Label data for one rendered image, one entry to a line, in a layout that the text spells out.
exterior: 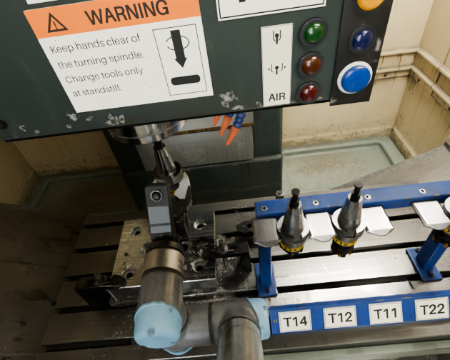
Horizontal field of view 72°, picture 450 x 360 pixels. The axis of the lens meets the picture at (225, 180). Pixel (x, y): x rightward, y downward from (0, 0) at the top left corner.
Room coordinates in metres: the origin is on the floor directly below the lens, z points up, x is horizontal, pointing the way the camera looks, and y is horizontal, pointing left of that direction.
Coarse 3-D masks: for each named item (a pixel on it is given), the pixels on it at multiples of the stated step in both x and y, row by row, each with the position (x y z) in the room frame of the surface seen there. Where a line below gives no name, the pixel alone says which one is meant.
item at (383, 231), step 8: (368, 208) 0.38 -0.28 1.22; (376, 208) 0.37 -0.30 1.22; (368, 216) 0.36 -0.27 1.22; (376, 216) 0.35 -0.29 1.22; (384, 216) 0.35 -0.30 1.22; (368, 224) 0.34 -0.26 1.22; (376, 224) 0.34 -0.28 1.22; (384, 224) 0.33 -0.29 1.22; (392, 224) 0.33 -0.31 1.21; (368, 232) 0.32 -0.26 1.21; (376, 232) 0.32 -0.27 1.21; (384, 232) 0.32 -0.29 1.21
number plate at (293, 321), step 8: (280, 312) 0.30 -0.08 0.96; (288, 312) 0.30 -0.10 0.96; (296, 312) 0.29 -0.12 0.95; (304, 312) 0.29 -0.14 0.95; (280, 320) 0.29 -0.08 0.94; (288, 320) 0.28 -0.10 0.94; (296, 320) 0.28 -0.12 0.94; (304, 320) 0.28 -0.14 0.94; (280, 328) 0.27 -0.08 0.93; (288, 328) 0.27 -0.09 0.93; (296, 328) 0.27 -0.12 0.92; (304, 328) 0.27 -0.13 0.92
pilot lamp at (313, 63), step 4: (312, 56) 0.30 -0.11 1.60; (308, 60) 0.30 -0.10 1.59; (312, 60) 0.29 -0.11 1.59; (316, 60) 0.29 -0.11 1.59; (304, 64) 0.30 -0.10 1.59; (308, 64) 0.29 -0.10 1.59; (312, 64) 0.29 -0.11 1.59; (316, 64) 0.29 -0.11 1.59; (320, 64) 0.29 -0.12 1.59; (304, 68) 0.29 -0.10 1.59; (308, 68) 0.29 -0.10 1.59; (312, 68) 0.29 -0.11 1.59; (316, 68) 0.29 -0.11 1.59; (304, 72) 0.30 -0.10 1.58; (308, 72) 0.29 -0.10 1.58; (312, 72) 0.29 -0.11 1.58
